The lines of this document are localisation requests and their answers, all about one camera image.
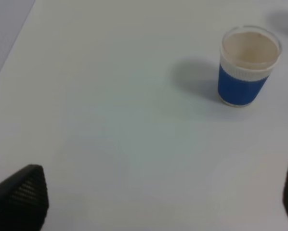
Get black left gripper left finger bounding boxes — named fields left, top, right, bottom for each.
left=0, top=164, right=49, bottom=231

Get blue white paper cup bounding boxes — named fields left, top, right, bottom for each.
left=218, top=26, right=282, bottom=107

